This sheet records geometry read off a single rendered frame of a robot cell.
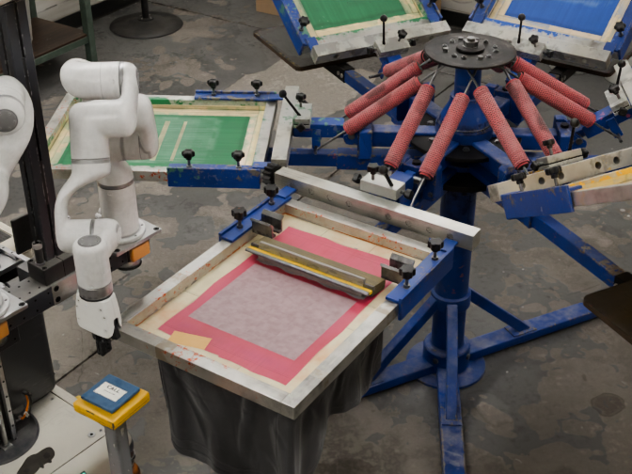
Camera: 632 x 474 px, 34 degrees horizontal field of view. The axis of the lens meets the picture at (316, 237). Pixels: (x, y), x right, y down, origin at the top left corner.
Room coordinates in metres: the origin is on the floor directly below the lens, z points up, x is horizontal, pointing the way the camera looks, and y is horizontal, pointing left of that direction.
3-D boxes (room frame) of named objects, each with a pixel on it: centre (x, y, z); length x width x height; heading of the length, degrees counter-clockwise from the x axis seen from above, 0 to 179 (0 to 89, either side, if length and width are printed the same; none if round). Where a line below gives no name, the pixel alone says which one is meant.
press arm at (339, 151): (3.23, 0.12, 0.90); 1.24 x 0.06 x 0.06; 86
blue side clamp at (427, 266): (2.36, -0.29, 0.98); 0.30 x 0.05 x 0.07; 146
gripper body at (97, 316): (1.91, 0.49, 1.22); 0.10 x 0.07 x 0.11; 56
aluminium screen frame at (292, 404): (2.31, 0.08, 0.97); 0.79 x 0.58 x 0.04; 146
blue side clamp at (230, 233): (2.67, 0.18, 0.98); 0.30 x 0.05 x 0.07; 146
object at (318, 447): (2.15, -0.06, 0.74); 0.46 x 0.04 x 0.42; 146
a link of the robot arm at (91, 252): (1.95, 0.48, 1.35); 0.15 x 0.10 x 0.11; 3
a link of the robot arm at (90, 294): (1.91, 0.50, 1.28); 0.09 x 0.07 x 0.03; 56
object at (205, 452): (2.07, 0.24, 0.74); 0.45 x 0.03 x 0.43; 56
